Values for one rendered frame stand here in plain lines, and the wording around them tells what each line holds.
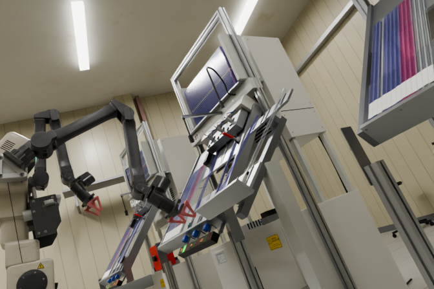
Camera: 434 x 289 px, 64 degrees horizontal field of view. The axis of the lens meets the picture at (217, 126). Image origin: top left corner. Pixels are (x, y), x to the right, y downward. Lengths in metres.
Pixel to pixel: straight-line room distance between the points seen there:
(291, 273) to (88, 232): 4.12
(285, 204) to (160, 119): 5.01
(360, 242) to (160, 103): 4.85
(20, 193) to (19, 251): 0.24
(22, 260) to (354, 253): 1.50
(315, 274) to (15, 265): 1.10
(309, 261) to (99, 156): 4.85
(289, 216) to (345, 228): 0.74
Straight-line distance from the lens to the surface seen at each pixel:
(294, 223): 1.28
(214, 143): 1.99
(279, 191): 1.28
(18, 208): 1.68
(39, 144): 1.57
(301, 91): 2.25
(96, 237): 5.50
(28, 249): 1.61
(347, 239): 1.96
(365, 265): 2.01
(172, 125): 6.12
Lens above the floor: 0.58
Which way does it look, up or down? 19 degrees up
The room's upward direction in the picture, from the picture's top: 22 degrees counter-clockwise
